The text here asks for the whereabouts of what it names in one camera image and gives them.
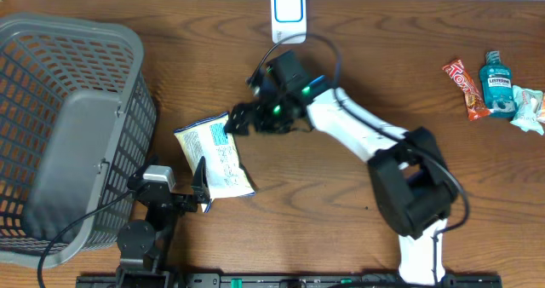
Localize orange candy bar wrapper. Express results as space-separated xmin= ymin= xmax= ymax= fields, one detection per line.
xmin=442 ymin=60 xmax=491 ymax=121

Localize mint green snack packet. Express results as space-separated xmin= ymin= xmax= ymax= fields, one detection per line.
xmin=510 ymin=85 xmax=544 ymax=135

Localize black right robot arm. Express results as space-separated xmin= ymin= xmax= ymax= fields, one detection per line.
xmin=225 ymin=87 xmax=462 ymax=285

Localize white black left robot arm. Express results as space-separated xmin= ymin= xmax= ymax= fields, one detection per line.
xmin=115 ymin=157 xmax=210 ymax=288

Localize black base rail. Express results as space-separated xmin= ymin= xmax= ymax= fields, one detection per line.
xmin=76 ymin=271 xmax=503 ymax=288

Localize grey plastic basket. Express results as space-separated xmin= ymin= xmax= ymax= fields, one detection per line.
xmin=1 ymin=14 xmax=157 ymax=268

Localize teal mouthwash bottle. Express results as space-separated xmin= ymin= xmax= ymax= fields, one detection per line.
xmin=479 ymin=51 xmax=517 ymax=118

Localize white snack bag blue edges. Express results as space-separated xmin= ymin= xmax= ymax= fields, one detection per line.
xmin=174 ymin=112 xmax=255 ymax=213

